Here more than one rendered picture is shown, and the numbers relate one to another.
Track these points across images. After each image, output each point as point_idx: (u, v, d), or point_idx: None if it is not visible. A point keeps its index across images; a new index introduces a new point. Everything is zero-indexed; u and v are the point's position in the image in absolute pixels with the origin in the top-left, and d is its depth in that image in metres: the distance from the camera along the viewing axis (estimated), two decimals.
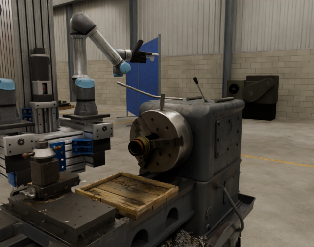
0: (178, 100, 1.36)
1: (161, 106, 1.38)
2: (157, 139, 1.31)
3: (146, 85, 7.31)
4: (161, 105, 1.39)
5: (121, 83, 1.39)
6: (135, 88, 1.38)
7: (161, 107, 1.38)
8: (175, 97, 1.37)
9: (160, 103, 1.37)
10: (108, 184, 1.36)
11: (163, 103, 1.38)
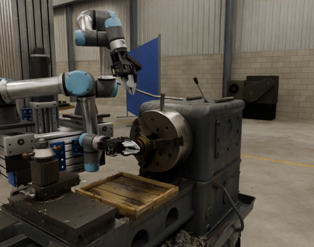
0: (178, 100, 1.36)
1: (161, 106, 1.38)
2: (157, 139, 1.31)
3: (146, 85, 7.31)
4: (161, 105, 1.39)
5: (121, 83, 1.39)
6: (135, 88, 1.38)
7: (161, 107, 1.38)
8: (175, 97, 1.37)
9: (160, 103, 1.37)
10: (108, 184, 1.36)
11: (163, 103, 1.38)
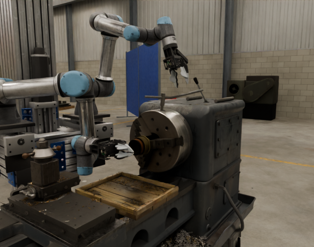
0: (148, 97, 1.34)
1: (161, 106, 1.39)
2: (157, 139, 1.31)
3: (146, 85, 7.31)
4: (163, 106, 1.37)
5: (199, 89, 1.46)
6: (187, 92, 1.43)
7: (161, 106, 1.39)
8: (152, 95, 1.34)
9: None
10: (108, 184, 1.36)
11: (161, 103, 1.37)
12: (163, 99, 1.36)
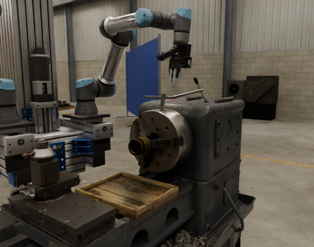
0: (148, 97, 1.34)
1: (161, 106, 1.39)
2: (157, 139, 1.31)
3: (146, 85, 7.31)
4: (163, 106, 1.37)
5: (199, 89, 1.45)
6: (187, 92, 1.43)
7: (161, 106, 1.39)
8: (152, 95, 1.34)
9: None
10: (108, 184, 1.36)
11: (161, 103, 1.37)
12: (163, 99, 1.36)
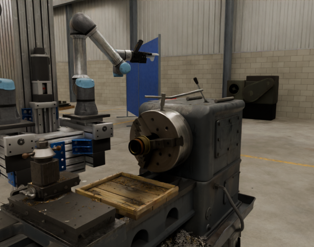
0: (148, 97, 1.34)
1: (161, 106, 1.39)
2: (157, 139, 1.31)
3: (146, 85, 7.31)
4: (163, 106, 1.37)
5: (199, 89, 1.46)
6: (187, 92, 1.43)
7: (161, 106, 1.39)
8: (152, 95, 1.34)
9: None
10: (108, 184, 1.36)
11: (161, 103, 1.37)
12: (163, 99, 1.36)
